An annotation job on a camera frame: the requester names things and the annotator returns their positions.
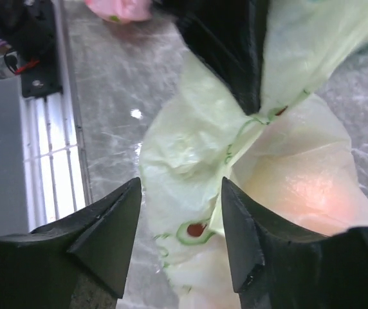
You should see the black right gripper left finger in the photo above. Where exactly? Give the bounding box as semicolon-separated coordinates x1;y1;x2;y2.
0;178;142;308

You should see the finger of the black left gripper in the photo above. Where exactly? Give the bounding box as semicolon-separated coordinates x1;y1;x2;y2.
161;0;270;115

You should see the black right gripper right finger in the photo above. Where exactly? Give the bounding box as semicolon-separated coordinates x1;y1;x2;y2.
221;178;368;309

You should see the light green plastic bag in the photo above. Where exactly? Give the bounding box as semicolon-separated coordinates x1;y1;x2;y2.
140;1;368;308

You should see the pink plastic bag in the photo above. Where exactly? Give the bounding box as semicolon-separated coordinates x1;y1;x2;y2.
84;0;152;24

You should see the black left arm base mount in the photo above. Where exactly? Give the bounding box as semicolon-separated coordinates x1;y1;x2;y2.
0;1;62;98

